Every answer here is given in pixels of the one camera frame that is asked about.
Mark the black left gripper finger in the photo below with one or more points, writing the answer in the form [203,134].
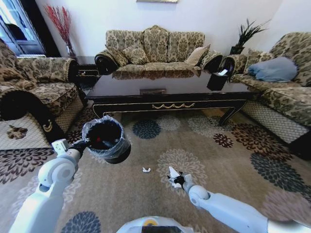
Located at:
[86,140]

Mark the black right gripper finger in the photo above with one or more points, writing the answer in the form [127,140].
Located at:
[170,178]
[181,173]

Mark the white paper trash piece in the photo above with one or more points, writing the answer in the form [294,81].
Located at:
[173,171]

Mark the black trash bin with liner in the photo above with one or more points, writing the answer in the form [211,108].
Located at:
[107,143]

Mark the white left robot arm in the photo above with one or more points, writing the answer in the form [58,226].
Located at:
[48,184]

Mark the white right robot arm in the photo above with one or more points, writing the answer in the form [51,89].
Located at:
[230,206]

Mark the small crumpled white paper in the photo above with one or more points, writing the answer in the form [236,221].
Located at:
[146,170]

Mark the floral patterned carpet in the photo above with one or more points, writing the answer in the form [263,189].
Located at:
[126,194]

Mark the white robot front shell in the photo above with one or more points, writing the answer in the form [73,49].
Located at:
[151,225]

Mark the dark side table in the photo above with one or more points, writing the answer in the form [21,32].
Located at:
[85,72]

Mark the patterned sofa with lace skirt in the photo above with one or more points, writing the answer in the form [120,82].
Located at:
[36,85]

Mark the small flat tray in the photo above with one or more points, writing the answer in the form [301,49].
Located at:
[153,91]

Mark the dark glossy coffee table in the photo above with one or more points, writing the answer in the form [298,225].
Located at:
[170,82]

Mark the patterned square pillow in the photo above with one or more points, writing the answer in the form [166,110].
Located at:
[135,55]

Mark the black tissue box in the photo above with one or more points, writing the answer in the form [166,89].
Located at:
[217,81]

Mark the patterned three-seat sofa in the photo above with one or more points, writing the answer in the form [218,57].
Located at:
[158,46]

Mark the beige plain pillow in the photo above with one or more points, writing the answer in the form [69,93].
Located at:
[197,56]

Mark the red dried branch bouquet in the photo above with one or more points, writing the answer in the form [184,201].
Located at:
[60,24]

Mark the patterned sofa with blue cushion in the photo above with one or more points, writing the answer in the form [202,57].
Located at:
[279,97]

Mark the black plant pot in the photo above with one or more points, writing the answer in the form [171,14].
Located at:
[236,50]

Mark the patterned pillow beside blue cushion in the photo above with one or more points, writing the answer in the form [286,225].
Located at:
[255,58]

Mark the blue cushion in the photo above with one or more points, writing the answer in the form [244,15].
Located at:
[273,69]

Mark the green spiky plant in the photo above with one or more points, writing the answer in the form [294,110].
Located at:
[250,31]

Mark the window with dark frame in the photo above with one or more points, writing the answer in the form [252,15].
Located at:
[18,26]

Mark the wall picture frame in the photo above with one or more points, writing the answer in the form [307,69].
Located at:
[157,1]

